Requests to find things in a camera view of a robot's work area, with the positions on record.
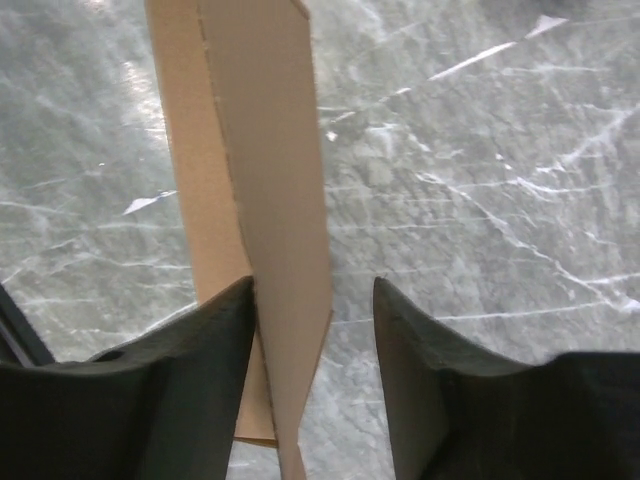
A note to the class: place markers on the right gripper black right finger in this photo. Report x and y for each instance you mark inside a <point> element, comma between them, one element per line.
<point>457,410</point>

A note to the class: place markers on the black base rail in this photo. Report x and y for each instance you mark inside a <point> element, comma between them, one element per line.
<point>20,343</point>

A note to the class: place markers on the brown cardboard box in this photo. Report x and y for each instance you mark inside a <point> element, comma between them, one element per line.
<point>237,88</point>

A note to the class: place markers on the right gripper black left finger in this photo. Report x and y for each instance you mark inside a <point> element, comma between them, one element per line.
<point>162,406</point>

